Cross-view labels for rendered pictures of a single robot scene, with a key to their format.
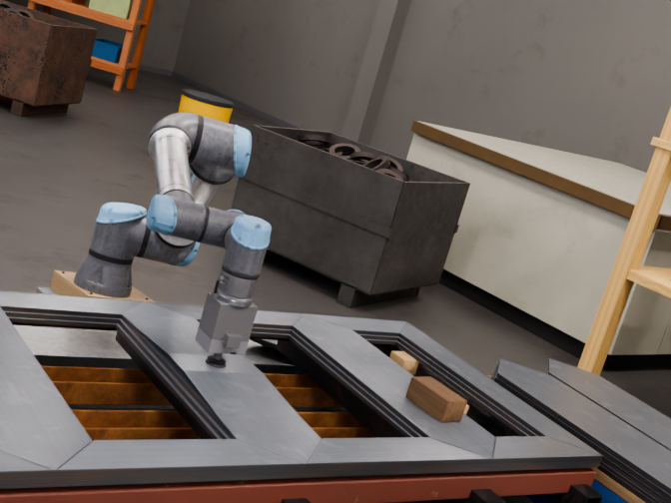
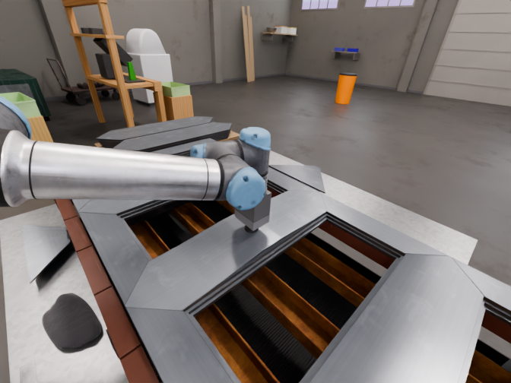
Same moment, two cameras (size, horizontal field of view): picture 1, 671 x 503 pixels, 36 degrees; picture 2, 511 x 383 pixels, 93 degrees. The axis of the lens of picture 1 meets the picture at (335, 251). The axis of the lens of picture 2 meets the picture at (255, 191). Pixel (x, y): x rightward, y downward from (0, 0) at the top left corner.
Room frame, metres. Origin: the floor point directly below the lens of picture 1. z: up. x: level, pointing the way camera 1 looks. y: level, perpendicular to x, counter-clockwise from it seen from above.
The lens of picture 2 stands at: (2.00, 0.73, 1.35)
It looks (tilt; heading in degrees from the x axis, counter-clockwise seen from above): 32 degrees down; 262
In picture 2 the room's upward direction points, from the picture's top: 3 degrees clockwise
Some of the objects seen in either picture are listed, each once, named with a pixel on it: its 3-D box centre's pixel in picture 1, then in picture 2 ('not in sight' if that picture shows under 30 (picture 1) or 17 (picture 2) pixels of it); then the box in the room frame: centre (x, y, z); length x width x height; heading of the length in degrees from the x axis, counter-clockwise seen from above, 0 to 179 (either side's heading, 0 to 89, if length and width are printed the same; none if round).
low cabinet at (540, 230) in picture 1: (612, 248); not in sight; (7.44, -1.94, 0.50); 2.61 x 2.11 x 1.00; 133
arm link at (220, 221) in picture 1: (229, 231); (218, 161); (2.02, 0.22, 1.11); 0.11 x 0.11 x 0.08; 20
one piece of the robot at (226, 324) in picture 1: (228, 322); (255, 202); (1.92, 0.16, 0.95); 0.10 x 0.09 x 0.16; 36
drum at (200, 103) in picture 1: (198, 137); not in sight; (8.03, 1.30, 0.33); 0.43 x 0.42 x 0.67; 43
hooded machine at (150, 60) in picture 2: not in sight; (149, 68); (3.65, -5.51, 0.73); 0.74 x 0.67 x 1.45; 43
